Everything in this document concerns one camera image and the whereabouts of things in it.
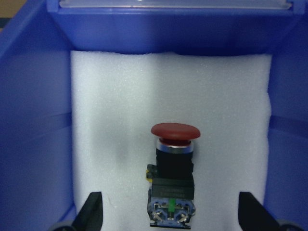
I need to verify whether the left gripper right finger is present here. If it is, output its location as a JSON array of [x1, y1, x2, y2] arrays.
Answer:
[[238, 192, 279, 231]]

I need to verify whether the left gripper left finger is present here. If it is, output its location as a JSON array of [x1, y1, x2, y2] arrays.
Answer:
[[72, 192, 103, 231]]

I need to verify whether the red push button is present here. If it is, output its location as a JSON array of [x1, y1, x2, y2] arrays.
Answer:
[[146, 123, 201, 230]]

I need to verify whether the left white foam pad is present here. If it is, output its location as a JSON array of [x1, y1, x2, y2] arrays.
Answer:
[[71, 51, 272, 231]]

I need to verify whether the left blue storage bin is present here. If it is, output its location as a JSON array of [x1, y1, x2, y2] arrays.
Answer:
[[0, 0, 308, 231]]

